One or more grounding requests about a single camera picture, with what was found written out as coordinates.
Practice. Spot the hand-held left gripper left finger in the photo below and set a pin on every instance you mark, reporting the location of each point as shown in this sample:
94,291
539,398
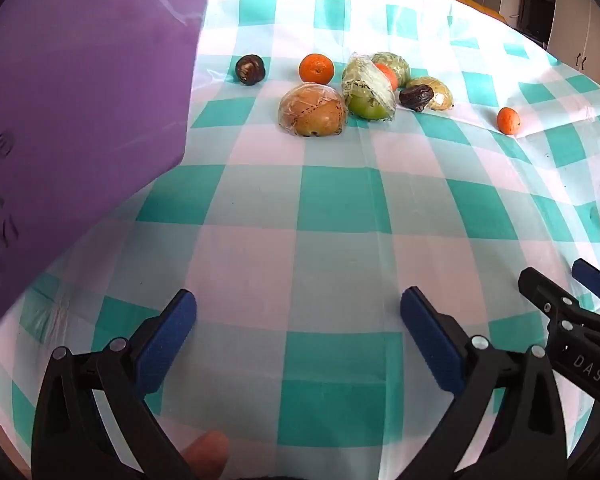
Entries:
167,340

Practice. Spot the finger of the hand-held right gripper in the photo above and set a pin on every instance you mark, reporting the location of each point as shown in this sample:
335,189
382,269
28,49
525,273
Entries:
592,277
555,305

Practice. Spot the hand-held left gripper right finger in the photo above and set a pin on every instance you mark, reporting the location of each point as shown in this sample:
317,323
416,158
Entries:
432,340

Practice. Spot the plastic-wrapped yellow-green half fruit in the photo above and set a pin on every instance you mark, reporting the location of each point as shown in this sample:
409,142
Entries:
436,92

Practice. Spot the purple cardboard box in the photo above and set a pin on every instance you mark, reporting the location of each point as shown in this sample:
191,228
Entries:
80,110

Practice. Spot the plastic-wrapped yellow-brown half apple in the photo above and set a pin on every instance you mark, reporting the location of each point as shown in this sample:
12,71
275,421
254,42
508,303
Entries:
312,110

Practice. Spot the plastic-wrapped pale green fruit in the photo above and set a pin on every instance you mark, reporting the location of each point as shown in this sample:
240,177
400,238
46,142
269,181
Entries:
396,66

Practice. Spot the dark round mangosteen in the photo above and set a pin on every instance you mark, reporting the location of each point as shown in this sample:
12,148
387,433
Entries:
250,70

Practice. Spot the large orange tangerine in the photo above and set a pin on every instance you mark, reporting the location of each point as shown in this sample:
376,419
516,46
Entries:
316,69

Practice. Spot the person's left hand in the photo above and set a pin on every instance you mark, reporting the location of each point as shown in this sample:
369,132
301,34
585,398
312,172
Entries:
207,452

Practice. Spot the teal white checkered tablecloth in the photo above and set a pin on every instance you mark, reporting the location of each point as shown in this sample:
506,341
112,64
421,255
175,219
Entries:
340,220

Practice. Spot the small orange tangerine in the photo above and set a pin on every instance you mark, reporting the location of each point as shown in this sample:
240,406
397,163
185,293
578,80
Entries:
508,120

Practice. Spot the dark wrinkled fruit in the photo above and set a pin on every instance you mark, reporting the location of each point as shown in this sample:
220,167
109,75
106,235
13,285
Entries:
416,97

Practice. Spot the plastic-wrapped green apple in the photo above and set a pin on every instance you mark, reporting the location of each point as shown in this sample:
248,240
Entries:
369,91

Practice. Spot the dark kitchen appliance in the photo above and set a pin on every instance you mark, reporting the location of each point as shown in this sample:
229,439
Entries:
535,15

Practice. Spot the cream wall cabinets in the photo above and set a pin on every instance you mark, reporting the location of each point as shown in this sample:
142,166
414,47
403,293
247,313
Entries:
565,15

